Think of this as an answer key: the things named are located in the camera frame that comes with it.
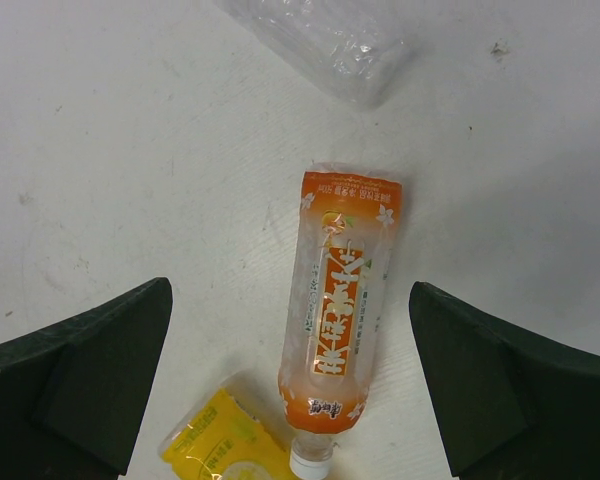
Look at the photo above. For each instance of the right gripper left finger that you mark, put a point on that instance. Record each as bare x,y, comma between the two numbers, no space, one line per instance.
73,394

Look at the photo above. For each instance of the yellow bottle with blue cap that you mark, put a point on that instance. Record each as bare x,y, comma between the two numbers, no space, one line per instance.
234,431

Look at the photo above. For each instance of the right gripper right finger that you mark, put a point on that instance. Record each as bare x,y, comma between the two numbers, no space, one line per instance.
509,403

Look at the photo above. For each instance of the clear empty water bottle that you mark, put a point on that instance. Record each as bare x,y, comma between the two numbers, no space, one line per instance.
353,51

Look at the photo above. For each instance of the orange label clear bottle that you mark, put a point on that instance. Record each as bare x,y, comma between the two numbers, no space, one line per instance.
348,222

